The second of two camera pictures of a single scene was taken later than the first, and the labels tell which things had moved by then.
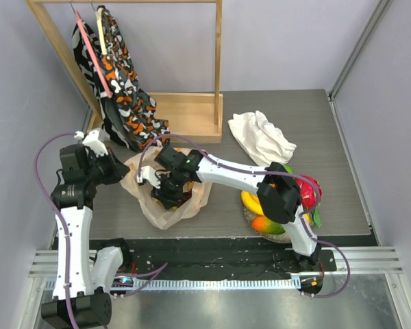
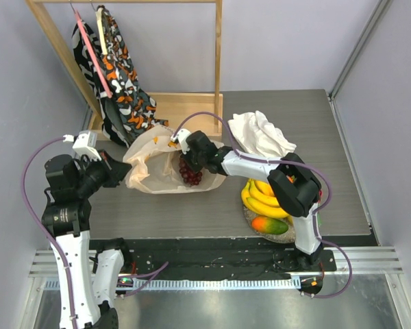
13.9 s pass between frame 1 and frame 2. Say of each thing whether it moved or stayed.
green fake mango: stayed
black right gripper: moved
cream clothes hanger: stayed
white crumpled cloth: stayed
